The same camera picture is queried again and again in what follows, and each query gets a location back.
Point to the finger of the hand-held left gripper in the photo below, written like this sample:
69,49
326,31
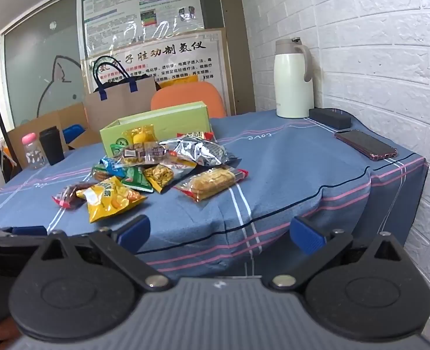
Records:
29,230

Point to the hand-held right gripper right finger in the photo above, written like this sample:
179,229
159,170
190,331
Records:
307,234

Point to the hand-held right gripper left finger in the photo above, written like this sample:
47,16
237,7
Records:
134,230

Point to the yellow chips packet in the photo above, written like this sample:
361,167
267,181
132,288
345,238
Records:
107,198

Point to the green snack packet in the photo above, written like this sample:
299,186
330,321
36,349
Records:
136,180

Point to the red-brown snack packet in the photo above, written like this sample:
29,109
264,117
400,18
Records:
67,195

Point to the clear packet of yellow beans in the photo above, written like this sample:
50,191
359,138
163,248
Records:
160,175

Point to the blue snack packet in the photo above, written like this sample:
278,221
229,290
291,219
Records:
110,165

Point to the clear packet of brown cakes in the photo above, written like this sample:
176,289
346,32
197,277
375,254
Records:
142,153

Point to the clear yellow snack packet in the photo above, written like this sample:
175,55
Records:
140,136

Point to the silver snack packet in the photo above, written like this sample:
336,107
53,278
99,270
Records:
200,151

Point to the green cardboard box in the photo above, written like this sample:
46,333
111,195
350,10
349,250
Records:
156,120

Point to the red snack packet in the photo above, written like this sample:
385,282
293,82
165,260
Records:
196,135

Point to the person's left hand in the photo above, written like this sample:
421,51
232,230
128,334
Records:
6,329

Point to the blue striped tablecloth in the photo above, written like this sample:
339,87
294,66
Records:
273,175

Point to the clear bottle pink lid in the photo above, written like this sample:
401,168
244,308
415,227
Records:
34,153

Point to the black cup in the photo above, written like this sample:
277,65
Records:
51,146

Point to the open cardboard box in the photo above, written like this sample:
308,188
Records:
25,129

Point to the smartphone in pink case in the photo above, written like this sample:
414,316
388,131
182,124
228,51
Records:
366,145

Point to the black metal stand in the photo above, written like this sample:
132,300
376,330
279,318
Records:
0,127

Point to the blue plastic item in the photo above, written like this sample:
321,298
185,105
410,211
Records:
73,133

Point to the black case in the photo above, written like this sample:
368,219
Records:
329,118

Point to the cat outline sticker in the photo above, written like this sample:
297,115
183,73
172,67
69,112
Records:
54,94

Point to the white thermos jug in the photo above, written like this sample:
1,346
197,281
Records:
291,87

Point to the yellow bag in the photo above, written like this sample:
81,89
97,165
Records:
171,81

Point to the framed poster board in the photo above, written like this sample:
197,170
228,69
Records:
185,54

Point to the wall poster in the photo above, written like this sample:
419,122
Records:
120,3

